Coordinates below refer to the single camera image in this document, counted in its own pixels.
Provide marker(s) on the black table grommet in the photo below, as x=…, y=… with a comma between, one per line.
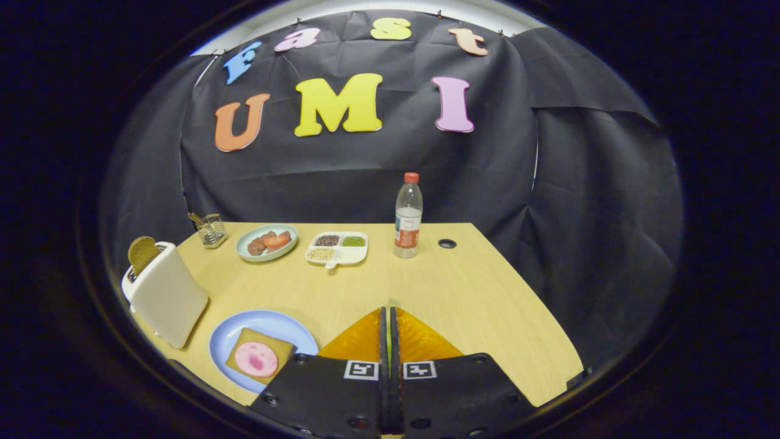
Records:
x=446, y=243

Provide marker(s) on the brown toast slice with ham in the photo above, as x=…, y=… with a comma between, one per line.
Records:
x=283, y=350

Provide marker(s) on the green lettuce leaf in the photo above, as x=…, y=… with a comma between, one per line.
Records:
x=388, y=350

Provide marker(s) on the blue plate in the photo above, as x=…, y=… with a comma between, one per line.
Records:
x=268, y=323

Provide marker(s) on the clear bottle with red cap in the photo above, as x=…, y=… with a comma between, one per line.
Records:
x=407, y=225

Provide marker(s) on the black backdrop cloth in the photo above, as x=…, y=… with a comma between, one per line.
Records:
x=341, y=177

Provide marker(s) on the heap of green beans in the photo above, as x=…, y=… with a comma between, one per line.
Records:
x=353, y=241

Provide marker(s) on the white divided tray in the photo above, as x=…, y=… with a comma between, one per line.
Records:
x=353, y=255

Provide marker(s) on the heap of dark beans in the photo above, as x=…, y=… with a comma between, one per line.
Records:
x=327, y=240

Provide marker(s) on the heap of pale beans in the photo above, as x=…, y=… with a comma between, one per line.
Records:
x=321, y=253

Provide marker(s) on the red tomato slice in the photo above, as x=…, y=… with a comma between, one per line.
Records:
x=276, y=241

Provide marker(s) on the pink ham slice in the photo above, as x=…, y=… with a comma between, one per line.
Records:
x=256, y=358

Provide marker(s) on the brown meat patty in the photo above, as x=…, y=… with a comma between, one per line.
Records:
x=256, y=246
x=285, y=234

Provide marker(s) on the brown toast slice in toaster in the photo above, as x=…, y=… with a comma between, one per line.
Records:
x=143, y=253

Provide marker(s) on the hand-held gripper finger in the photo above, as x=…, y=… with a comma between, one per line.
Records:
x=395, y=390
x=383, y=390

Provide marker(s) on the brown wooden utensil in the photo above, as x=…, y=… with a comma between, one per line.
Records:
x=196, y=218

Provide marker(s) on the white toaster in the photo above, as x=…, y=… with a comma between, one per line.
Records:
x=167, y=299

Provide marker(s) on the pale green plate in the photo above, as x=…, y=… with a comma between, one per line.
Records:
x=277, y=252

